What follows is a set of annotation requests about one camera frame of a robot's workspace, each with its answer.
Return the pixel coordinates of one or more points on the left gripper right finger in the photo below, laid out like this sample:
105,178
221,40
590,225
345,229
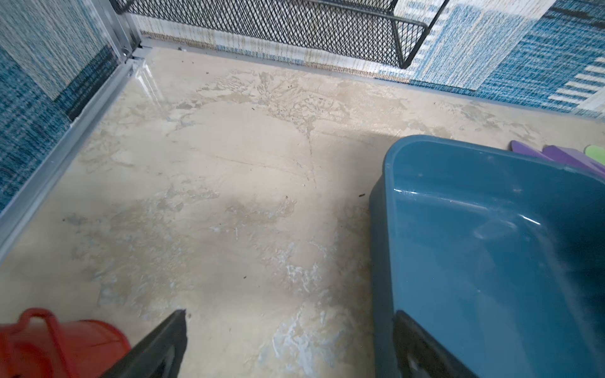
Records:
418,354

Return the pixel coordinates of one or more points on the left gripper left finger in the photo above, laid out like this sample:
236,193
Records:
160,354

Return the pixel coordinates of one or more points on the purple shovel pink handle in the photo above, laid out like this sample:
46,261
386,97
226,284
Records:
522,148
575,158

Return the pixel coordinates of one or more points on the green shovel wooden handle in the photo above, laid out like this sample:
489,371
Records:
596,153

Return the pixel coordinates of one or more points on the teal plastic storage box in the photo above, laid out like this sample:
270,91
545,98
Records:
497,255

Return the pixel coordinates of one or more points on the red pencil holder cup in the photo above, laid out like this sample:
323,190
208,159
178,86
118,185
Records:
38,345

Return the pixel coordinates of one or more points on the black wire shelf rack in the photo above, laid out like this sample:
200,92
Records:
366,30

